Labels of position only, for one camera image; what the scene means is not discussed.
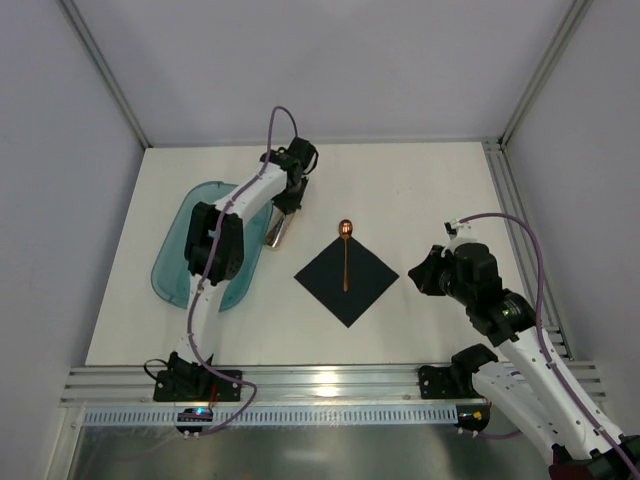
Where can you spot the black paper napkin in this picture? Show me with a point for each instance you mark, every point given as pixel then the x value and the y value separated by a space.
pixel 368 279

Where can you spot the aluminium front rail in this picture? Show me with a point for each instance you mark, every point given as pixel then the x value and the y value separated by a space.
pixel 288 384

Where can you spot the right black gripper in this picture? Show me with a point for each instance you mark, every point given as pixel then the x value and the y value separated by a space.
pixel 427 272

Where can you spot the aluminium rail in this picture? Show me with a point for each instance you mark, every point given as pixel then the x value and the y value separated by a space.
pixel 510 202
pixel 288 384

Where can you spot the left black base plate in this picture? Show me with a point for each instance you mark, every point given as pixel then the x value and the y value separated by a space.
pixel 182 381

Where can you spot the left aluminium frame post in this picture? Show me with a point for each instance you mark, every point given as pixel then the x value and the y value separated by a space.
pixel 83 32

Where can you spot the aluminium frame post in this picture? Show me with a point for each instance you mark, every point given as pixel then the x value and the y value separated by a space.
pixel 560 40
pixel 83 32

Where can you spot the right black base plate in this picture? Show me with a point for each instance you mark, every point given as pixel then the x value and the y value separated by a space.
pixel 446 383

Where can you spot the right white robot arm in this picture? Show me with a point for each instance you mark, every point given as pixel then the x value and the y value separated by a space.
pixel 520 371

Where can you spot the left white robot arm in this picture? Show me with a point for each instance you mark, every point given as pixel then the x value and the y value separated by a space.
pixel 215 252

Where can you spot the white slotted cable duct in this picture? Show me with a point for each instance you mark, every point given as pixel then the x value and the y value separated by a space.
pixel 273 415

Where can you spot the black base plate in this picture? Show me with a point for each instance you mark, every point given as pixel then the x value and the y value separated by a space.
pixel 446 383
pixel 182 381

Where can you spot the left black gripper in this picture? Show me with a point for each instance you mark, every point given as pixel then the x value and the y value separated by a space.
pixel 288 201

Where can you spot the teal plastic basin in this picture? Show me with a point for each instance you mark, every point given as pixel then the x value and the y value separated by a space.
pixel 170 274

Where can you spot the right aluminium frame post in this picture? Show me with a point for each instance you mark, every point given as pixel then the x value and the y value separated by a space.
pixel 560 40

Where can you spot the right side aluminium rail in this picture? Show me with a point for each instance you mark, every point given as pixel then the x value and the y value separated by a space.
pixel 510 202

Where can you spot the copper spoon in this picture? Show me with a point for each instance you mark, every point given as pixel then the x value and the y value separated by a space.
pixel 345 233

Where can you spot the beige cutlery case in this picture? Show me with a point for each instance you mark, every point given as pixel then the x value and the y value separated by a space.
pixel 275 235

